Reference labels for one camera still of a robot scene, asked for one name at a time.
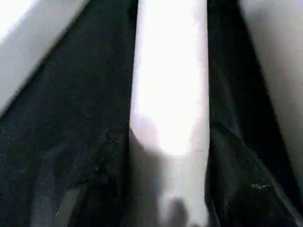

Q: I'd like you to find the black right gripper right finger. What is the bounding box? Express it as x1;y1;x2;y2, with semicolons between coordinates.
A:
205;122;303;227

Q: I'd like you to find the black work mat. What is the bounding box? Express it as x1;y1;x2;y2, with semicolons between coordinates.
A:
0;0;303;227

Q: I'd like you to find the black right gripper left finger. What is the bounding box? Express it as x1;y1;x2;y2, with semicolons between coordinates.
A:
59;127;130;227

